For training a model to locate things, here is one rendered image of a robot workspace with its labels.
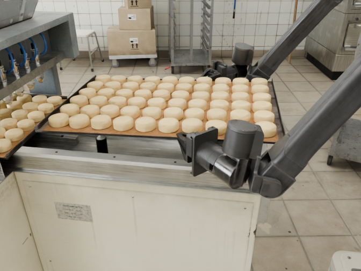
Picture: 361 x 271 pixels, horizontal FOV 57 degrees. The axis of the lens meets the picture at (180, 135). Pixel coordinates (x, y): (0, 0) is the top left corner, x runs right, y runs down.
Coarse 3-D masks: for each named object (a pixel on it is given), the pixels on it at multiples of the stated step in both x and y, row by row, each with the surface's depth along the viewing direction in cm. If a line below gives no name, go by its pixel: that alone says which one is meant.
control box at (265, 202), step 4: (264, 144) 107; (264, 148) 105; (264, 200) 93; (268, 200) 92; (260, 204) 94; (264, 204) 93; (268, 204) 93; (260, 208) 94; (264, 208) 94; (268, 208) 94; (260, 212) 95; (264, 212) 95; (260, 216) 96; (264, 216) 95; (260, 220) 96; (264, 220) 96
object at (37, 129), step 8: (272, 80) 106; (80, 88) 106; (272, 88) 104; (72, 96) 101; (272, 96) 98; (64, 104) 97; (272, 104) 93; (56, 112) 92; (280, 120) 83; (40, 128) 85; (280, 128) 80; (120, 136) 80; (128, 136) 79; (136, 136) 79; (144, 136) 79; (152, 136) 78; (160, 136) 78; (280, 136) 77
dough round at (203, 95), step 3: (195, 93) 96; (198, 93) 96; (201, 93) 96; (204, 93) 96; (207, 93) 96; (192, 96) 96; (195, 96) 95; (198, 96) 94; (201, 96) 94; (204, 96) 94; (207, 96) 95; (204, 99) 94; (207, 99) 95
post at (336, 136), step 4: (360, 32) 193; (360, 36) 194; (360, 40) 195; (360, 44) 196; (356, 48) 198; (360, 48) 197; (356, 52) 198; (360, 52) 197; (356, 56) 199; (340, 128) 222; (336, 132) 225; (336, 136) 226; (336, 140) 227; (332, 144) 230; (332, 148) 231; (332, 152) 232
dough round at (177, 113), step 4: (168, 108) 88; (172, 108) 88; (176, 108) 88; (164, 112) 86; (168, 112) 85; (172, 112) 85; (176, 112) 85; (180, 112) 85; (164, 116) 86; (168, 116) 85; (172, 116) 84; (176, 116) 85; (180, 116) 85
